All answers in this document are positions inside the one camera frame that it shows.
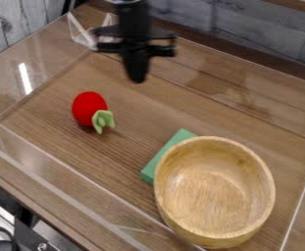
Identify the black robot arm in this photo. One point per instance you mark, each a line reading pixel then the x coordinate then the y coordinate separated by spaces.
pixel 134 20

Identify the black metal mount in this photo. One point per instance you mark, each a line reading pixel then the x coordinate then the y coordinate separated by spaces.
pixel 29 240

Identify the round wooden bowl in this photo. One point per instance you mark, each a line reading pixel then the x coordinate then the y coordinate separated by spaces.
pixel 213 191

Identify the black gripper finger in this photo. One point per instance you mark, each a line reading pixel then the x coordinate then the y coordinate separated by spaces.
pixel 136 65

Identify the red felt fruit green leaves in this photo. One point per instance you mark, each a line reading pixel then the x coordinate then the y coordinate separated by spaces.
pixel 89 111

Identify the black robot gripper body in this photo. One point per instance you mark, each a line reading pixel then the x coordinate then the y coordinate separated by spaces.
pixel 158 41

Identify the clear acrylic tray wall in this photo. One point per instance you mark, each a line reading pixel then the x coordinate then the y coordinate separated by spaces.
pixel 77 177

